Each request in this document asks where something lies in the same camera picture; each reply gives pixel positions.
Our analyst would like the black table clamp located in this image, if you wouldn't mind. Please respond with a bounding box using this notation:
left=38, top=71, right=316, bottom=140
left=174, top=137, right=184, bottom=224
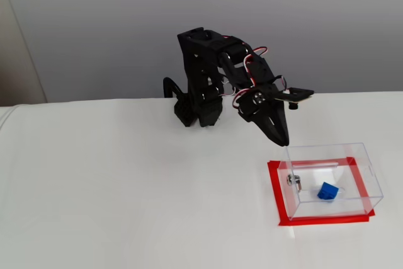
left=162, top=76, right=184, bottom=98

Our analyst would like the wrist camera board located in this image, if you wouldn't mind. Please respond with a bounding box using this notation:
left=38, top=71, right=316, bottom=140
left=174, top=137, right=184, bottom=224
left=273, top=87, right=315, bottom=112

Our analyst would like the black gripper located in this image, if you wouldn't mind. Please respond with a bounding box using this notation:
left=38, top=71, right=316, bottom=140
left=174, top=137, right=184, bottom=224
left=236, top=82, right=290, bottom=147

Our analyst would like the thin black camera cable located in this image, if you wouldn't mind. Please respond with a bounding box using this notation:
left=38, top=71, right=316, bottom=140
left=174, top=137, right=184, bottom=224
left=271, top=74, right=288, bottom=93

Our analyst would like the blue lego brick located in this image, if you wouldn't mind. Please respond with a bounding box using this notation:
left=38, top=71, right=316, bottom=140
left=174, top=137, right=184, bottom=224
left=316, top=181, right=339, bottom=202

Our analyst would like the red white servo wire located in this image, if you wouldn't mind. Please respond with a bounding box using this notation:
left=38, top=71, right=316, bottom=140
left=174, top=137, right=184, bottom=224
left=232, top=88, right=250, bottom=113
left=242, top=45, right=271, bottom=89

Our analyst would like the red tape frame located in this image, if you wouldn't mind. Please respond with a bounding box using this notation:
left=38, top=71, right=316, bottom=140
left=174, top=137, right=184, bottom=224
left=267, top=156, right=376, bottom=227

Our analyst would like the silver cam lock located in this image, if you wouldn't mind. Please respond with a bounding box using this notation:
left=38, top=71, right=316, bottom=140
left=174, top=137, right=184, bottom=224
left=285, top=174, right=305, bottom=193

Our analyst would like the transparent plastic box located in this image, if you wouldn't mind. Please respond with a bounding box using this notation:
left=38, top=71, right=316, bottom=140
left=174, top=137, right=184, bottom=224
left=276, top=142, right=384, bottom=222

